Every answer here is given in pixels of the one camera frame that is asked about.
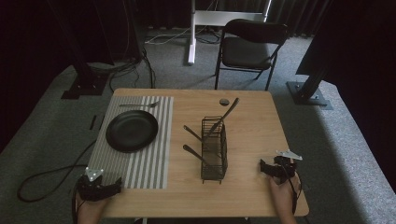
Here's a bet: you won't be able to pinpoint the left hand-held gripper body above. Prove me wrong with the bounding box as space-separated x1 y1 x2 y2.
77 167 109 202

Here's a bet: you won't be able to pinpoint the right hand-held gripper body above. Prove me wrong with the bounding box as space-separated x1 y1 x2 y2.
273 149 304 185

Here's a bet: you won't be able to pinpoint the person's left hand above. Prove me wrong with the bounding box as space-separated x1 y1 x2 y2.
76 193 110 224

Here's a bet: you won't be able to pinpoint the person's right hand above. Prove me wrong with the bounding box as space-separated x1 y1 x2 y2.
268 173 303 224

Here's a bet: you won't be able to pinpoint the grey striped placemat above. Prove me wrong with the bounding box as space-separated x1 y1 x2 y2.
86 95 175 189

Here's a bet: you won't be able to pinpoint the black round plate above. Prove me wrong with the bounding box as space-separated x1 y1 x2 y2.
105 109 160 153

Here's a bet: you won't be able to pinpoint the dark floor tape strips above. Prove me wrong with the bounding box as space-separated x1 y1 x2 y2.
89 114 106 132

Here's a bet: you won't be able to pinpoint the black metal stand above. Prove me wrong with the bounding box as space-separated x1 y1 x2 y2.
286 62 333 111
46 0 109 101

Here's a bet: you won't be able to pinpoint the silver fork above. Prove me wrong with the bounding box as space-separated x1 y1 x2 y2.
119 101 161 109

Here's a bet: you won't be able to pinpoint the black folding chair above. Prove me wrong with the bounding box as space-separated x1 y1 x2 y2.
213 18 290 91

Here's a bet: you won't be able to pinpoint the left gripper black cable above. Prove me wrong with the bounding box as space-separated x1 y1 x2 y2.
71 185 82 224

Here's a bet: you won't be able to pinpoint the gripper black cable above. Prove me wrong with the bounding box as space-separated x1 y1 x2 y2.
287 173 303 216
71 185 82 224

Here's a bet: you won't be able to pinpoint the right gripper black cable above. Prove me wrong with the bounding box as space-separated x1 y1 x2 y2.
287 173 303 216

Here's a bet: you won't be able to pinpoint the black floor cable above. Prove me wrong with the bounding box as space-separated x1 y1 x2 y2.
16 139 98 203

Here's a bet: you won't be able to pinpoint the black wire cutlery rack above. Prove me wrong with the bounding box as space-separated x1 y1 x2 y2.
200 116 229 185

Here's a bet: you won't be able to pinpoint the long dark-handled utensil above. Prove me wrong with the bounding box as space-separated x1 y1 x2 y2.
205 97 241 140

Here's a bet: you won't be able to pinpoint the bundle of black cables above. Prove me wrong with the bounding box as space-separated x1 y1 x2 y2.
87 46 157 93

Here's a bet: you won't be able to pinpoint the white cable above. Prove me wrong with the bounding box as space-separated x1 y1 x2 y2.
144 27 191 46

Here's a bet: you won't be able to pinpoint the white metal desk frame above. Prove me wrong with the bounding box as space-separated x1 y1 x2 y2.
187 0 273 66

